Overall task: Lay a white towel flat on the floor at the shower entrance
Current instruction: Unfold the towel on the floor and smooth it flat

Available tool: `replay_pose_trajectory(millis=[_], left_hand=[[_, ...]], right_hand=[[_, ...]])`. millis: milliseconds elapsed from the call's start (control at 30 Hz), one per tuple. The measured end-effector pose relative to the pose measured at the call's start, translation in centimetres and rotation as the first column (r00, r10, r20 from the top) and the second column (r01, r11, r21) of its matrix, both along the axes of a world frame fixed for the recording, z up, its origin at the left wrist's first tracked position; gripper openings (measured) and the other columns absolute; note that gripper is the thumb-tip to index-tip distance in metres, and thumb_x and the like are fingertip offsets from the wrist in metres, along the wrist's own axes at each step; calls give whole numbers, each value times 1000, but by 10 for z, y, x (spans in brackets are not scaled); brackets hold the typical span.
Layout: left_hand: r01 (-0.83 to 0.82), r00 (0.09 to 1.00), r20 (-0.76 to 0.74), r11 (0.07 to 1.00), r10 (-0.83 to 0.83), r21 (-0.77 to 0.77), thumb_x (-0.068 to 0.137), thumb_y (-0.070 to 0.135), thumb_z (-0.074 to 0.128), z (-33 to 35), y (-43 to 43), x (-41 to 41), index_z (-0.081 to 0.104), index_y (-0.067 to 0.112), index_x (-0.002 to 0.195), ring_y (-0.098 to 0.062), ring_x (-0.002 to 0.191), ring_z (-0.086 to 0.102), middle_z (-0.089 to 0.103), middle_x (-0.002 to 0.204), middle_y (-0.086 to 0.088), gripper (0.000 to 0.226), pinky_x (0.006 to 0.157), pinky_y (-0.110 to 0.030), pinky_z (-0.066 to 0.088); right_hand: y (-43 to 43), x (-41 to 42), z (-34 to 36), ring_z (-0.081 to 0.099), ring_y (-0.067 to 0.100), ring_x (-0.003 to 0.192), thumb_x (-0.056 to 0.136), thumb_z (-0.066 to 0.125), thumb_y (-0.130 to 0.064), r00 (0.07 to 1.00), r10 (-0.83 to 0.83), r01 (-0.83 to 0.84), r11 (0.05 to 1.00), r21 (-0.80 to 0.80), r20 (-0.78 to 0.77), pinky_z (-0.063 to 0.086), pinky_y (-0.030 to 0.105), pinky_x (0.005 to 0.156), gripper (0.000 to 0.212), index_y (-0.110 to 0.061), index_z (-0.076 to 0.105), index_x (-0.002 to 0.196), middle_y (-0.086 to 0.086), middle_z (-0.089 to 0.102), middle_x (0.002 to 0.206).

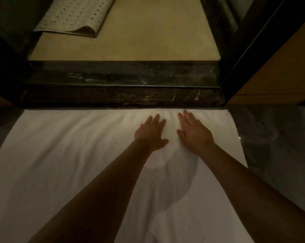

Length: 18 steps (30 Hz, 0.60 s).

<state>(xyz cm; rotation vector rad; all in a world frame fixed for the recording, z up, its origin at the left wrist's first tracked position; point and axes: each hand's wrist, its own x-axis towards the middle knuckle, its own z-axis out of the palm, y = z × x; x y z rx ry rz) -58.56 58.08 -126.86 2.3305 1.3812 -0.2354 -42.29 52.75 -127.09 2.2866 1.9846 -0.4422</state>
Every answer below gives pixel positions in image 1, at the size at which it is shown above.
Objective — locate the person's right forearm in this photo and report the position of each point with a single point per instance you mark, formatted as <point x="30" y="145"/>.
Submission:
<point x="263" y="197"/>

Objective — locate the person's right hand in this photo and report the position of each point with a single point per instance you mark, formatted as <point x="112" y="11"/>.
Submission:
<point x="195" y="136"/>

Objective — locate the person's left hand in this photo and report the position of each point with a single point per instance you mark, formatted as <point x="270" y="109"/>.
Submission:
<point x="151" y="135"/>

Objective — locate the perforated white bath mat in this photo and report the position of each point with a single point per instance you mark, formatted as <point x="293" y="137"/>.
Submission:
<point x="71" y="15"/>

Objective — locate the black marble threshold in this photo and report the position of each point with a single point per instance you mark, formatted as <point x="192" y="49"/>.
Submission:
<point x="122" y="83"/>

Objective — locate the white towel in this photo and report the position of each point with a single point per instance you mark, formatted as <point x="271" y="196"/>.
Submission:
<point x="66" y="161"/>

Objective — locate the black door frame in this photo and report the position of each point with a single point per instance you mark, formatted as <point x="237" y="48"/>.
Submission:
<point x="238" y="48"/>

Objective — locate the person's left forearm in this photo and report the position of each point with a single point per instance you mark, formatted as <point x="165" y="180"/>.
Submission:
<point x="91" y="199"/>

